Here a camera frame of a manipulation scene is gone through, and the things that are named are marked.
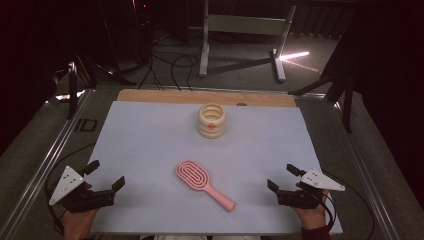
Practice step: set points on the aluminium frame rail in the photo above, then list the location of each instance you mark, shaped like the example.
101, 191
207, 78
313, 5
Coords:
371, 190
46, 166

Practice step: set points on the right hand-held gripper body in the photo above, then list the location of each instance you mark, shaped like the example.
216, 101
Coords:
298, 198

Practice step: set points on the person's right hand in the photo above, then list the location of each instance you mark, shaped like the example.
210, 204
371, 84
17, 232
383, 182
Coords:
311, 218

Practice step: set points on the black tripod stand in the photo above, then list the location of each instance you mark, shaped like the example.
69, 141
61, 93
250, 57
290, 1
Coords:
71, 90

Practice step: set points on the cream ribbed cup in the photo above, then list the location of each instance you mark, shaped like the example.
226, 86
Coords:
212, 131

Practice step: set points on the white desk frame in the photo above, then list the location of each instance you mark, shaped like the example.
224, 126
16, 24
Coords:
246, 25

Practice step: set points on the black metal stand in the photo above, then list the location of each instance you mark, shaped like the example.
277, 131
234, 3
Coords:
347, 110

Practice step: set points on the pale blue table mat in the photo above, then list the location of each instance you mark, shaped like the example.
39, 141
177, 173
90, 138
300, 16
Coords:
160, 140

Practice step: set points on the pink hairbrush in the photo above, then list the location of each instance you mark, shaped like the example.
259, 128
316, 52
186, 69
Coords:
216, 196

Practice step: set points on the person's left hand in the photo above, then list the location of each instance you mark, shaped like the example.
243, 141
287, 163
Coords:
78, 225

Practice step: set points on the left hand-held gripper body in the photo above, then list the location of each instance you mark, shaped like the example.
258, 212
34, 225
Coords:
86, 200

